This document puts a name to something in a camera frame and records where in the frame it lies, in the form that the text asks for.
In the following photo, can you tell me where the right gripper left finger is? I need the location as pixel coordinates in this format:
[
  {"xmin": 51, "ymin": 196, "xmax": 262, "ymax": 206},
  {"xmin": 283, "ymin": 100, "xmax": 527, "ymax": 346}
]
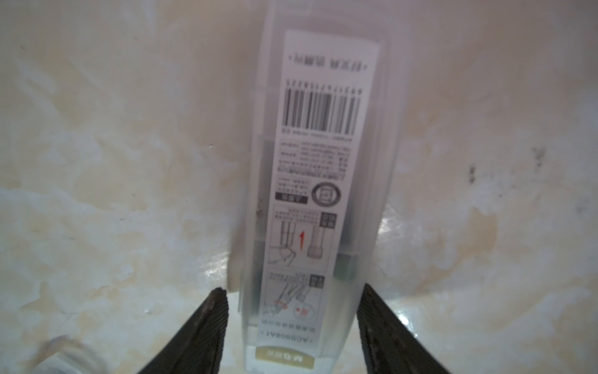
[{"xmin": 140, "ymin": 288, "xmax": 229, "ymax": 374}]

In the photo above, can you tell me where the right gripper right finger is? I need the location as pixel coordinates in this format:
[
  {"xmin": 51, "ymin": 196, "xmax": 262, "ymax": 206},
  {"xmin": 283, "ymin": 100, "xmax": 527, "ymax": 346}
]
[{"xmin": 357, "ymin": 284, "xmax": 449, "ymax": 374}]

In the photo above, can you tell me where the clear compass case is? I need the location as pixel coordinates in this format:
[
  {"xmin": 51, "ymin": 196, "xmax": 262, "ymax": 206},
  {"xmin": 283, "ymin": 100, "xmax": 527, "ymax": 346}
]
[{"xmin": 239, "ymin": 1, "xmax": 411, "ymax": 373}]

